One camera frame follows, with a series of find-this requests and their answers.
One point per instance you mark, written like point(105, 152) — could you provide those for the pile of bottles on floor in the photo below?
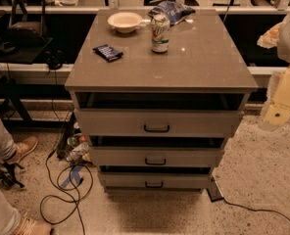
point(79, 145)

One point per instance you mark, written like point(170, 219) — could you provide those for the blue chip bag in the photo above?
point(176, 12)

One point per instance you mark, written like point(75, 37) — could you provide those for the person's upper leg and shoe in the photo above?
point(12, 152)

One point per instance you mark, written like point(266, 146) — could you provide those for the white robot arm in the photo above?
point(279, 37)

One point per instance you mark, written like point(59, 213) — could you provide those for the black headphones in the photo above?
point(54, 60)

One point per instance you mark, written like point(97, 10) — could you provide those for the black bag on shelf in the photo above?
point(24, 32)

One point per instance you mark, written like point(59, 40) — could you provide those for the grey drawer cabinet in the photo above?
point(201, 71)

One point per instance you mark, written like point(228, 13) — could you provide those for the white bowl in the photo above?
point(124, 22)

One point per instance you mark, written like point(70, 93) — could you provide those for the blue snack bar packet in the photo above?
point(108, 52)

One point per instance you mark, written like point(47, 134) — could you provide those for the grey drawer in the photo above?
point(153, 180)
point(156, 157)
point(160, 123)

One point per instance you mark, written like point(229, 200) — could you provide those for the person's leg and shoe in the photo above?
point(12, 152)
point(13, 223)

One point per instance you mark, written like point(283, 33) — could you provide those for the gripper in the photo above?
point(277, 109)

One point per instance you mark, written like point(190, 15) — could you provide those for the person's lower leg and shoe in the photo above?
point(13, 223)

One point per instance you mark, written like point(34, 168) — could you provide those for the black floor power box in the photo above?
point(214, 192)

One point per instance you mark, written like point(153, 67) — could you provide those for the green white soda can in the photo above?
point(160, 33)

